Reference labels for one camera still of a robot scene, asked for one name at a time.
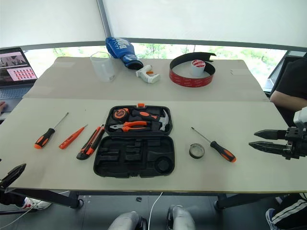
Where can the black electrical tape roll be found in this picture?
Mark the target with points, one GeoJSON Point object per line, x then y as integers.
{"type": "Point", "coordinates": [192, 153]}

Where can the person's bare forearm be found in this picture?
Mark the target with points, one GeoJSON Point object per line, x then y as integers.
{"type": "Point", "coordinates": [287, 99]}

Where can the small white red tape roll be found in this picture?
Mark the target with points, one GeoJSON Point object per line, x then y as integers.
{"type": "Point", "coordinates": [197, 68]}

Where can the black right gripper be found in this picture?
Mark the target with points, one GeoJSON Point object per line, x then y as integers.
{"type": "Point", "coordinates": [298, 143]}

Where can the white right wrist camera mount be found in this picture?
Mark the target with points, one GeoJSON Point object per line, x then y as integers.
{"type": "Point", "coordinates": [299, 118]}

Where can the black tool case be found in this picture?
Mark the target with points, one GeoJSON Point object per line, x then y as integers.
{"type": "Point", "coordinates": [134, 163]}

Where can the black white striped trouser leg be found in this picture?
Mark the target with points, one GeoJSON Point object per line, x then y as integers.
{"type": "Point", "coordinates": [292, 213]}

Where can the clear plastic measuring cup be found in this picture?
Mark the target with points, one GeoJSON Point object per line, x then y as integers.
{"type": "Point", "coordinates": [103, 68]}

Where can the small black floor piece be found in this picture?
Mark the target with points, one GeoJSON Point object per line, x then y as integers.
{"type": "Point", "coordinates": [138, 199]}

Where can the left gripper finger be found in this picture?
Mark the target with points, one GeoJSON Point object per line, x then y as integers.
{"type": "Point", "coordinates": [13, 175]}

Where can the white red sneaker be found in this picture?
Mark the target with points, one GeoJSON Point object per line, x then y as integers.
{"type": "Point", "coordinates": [36, 204]}

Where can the orange black tape measure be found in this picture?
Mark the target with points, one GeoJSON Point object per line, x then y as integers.
{"type": "Point", "coordinates": [120, 114]}

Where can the grey rounded shell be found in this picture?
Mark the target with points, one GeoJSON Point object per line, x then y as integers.
{"type": "Point", "coordinates": [182, 218]}
{"type": "Point", "coordinates": [126, 221]}

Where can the blue sneaker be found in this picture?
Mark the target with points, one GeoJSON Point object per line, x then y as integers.
{"type": "Point", "coordinates": [269, 219]}

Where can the black metal table leg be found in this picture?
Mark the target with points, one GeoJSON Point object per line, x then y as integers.
{"type": "Point", "coordinates": [48, 197]}

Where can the large black red tape roll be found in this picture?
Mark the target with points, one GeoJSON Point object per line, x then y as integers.
{"type": "Point", "coordinates": [187, 81]}

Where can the person's bare hand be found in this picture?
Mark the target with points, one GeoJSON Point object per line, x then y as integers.
{"type": "Point", "coordinates": [2, 106]}

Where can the white glue gun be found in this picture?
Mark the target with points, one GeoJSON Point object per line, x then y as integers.
{"type": "Point", "coordinates": [148, 75]}

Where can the black orange utility knife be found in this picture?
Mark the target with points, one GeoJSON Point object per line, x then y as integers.
{"type": "Point", "coordinates": [90, 143]}

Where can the person's black shirt torso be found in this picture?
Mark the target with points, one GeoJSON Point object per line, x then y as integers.
{"type": "Point", "coordinates": [292, 79]}

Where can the grey window frame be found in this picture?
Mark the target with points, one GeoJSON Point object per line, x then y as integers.
{"type": "Point", "coordinates": [106, 24]}

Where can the blue boxing glove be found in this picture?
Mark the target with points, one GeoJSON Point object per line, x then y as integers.
{"type": "Point", "coordinates": [120, 48]}

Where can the orange voltage tester pen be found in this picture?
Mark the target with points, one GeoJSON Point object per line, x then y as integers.
{"type": "Point", "coordinates": [69, 140]}

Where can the grey laptop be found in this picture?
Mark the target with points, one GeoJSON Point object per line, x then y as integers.
{"type": "Point", "coordinates": [14, 69]}

